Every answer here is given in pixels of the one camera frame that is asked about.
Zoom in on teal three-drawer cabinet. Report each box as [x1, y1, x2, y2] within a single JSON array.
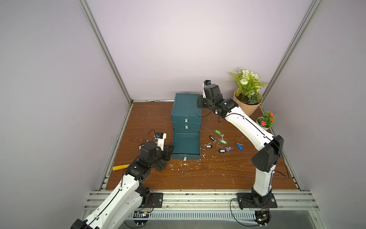
[[171, 93, 202, 134]]

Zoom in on keys with green tag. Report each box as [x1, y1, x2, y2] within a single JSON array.
[[215, 130, 224, 137]]

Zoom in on teal bottom drawer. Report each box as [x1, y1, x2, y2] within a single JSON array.
[[171, 129, 201, 161]]

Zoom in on keys with black tag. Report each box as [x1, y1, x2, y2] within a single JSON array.
[[209, 135, 217, 143]]

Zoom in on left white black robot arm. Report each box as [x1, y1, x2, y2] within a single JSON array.
[[71, 141, 174, 229]]

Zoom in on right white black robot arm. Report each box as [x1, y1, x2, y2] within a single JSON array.
[[197, 80, 284, 206]]

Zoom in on black green work glove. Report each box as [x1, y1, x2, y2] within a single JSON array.
[[154, 160, 167, 171]]

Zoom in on large white-flower potted plant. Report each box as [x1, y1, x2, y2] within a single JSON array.
[[230, 68, 267, 116]]

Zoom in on teal garden hand rake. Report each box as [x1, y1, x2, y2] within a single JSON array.
[[112, 164, 129, 171]]

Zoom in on small pink-flower potted plant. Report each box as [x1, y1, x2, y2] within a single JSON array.
[[256, 111, 277, 130]]

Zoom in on left electronics board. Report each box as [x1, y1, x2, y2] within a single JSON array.
[[132, 211, 150, 228]]

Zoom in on electronics board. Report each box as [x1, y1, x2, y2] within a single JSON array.
[[254, 209, 271, 227], [132, 211, 150, 228]]

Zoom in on right electronics board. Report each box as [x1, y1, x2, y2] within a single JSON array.
[[254, 209, 271, 227]]

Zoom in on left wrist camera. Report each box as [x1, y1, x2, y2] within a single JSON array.
[[155, 132, 167, 151]]

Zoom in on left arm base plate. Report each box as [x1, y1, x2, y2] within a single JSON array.
[[139, 192, 164, 209]]

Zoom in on aluminium front rail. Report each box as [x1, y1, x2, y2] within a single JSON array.
[[84, 190, 319, 211]]

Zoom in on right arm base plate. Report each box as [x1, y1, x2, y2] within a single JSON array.
[[236, 192, 278, 210]]

